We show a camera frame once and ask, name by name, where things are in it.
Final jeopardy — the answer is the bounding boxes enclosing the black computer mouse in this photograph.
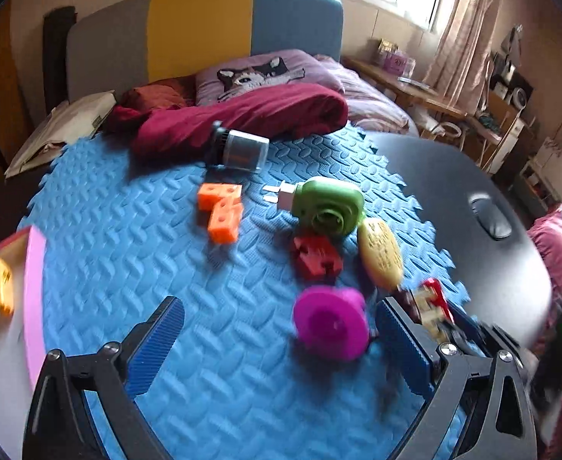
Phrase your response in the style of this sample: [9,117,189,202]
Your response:
[468,194,513,240]

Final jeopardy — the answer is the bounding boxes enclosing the grey jar with black lid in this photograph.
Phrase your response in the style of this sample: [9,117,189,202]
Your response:
[207,121,270,173]

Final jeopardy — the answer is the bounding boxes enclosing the green plug-in device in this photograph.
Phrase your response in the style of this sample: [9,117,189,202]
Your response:
[262,177,364,237]

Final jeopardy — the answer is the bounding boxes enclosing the grey yellow blue headboard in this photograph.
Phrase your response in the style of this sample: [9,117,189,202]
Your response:
[66,0,345,101]

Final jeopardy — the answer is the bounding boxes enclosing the wooden side desk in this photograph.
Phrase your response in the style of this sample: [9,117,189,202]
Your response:
[343,55,468,123]

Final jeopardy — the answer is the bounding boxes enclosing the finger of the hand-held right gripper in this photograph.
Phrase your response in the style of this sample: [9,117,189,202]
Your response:
[450,304,536,370]

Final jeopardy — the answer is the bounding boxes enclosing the pink storage box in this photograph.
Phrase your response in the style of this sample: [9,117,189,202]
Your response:
[0,226,48,460]

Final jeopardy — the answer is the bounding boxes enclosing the pink cloth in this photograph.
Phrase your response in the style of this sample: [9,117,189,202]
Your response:
[527,204,562,293]

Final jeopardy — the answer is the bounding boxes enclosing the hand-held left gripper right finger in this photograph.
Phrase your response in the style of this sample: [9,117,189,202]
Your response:
[374,296,538,460]

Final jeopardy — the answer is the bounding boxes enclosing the purple cat print pillow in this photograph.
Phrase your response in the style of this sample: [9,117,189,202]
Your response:
[195,49,346,106]

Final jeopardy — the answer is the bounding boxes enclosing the pink curtain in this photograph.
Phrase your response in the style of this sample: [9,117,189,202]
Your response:
[422,0,502,94]

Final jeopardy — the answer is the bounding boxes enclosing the orange cube block toy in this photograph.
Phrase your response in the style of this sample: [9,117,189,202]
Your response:
[197,183,244,243]

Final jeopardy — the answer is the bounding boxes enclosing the pink box on desk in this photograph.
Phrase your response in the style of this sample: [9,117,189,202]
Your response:
[377,38,417,76]

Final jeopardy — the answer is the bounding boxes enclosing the yellow toy piece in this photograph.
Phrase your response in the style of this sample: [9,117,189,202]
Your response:
[0,259,14,316]

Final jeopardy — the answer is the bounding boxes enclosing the magenta round toy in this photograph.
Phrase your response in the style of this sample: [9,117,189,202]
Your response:
[293,286,370,362]

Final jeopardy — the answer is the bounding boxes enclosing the maroon blanket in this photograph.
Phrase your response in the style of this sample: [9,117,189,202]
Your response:
[103,83,349,159]

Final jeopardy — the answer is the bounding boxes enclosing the red puzzle piece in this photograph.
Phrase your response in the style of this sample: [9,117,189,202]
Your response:
[291,234,345,279]

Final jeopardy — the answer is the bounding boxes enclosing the red-brown cushion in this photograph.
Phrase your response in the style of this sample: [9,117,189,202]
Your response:
[118,79,195,108]

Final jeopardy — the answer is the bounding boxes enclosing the red toy car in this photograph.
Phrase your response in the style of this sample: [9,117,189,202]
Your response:
[398,278,455,341]

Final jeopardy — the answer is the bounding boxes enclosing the blue foam mat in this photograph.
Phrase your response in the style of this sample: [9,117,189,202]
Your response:
[17,122,478,460]

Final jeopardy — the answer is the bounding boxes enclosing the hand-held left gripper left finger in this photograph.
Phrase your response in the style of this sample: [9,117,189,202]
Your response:
[22,296,186,460]

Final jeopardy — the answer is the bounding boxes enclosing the white paper bag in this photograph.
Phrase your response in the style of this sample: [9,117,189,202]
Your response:
[5,90,117,179]

